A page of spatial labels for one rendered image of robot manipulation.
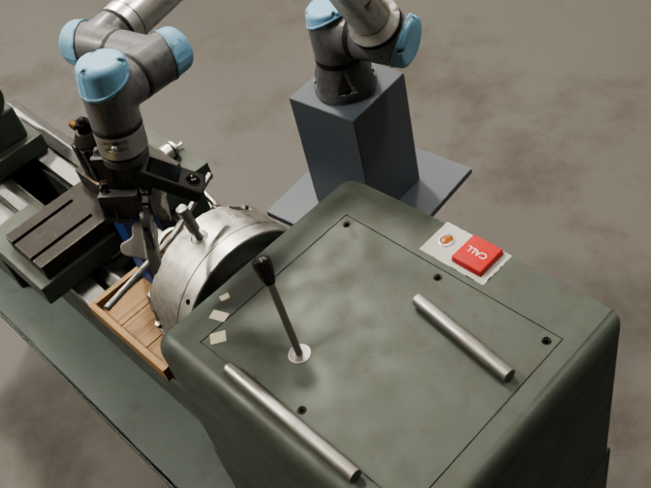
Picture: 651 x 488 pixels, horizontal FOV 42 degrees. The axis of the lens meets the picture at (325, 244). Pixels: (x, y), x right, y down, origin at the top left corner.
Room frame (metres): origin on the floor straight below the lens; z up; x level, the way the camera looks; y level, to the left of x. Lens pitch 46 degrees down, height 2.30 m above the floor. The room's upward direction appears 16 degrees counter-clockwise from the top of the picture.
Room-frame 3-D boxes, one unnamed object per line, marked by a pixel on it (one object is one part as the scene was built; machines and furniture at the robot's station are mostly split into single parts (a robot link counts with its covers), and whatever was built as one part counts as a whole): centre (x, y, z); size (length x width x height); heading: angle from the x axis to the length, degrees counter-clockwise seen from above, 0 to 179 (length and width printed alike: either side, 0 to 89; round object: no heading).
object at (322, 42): (1.64, -0.16, 1.27); 0.13 x 0.12 x 0.14; 46
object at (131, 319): (1.34, 0.34, 0.88); 0.36 x 0.30 x 0.04; 124
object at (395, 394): (0.81, -0.04, 1.06); 0.59 x 0.48 x 0.39; 34
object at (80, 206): (1.65, 0.53, 0.95); 0.43 x 0.18 x 0.04; 124
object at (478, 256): (0.88, -0.23, 1.26); 0.06 x 0.06 x 0.02; 34
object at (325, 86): (1.64, -0.15, 1.15); 0.15 x 0.15 x 0.10
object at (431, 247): (0.90, -0.22, 1.23); 0.13 x 0.08 x 0.06; 34
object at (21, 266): (1.70, 0.54, 0.89); 0.53 x 0.30 x 0.06; 124
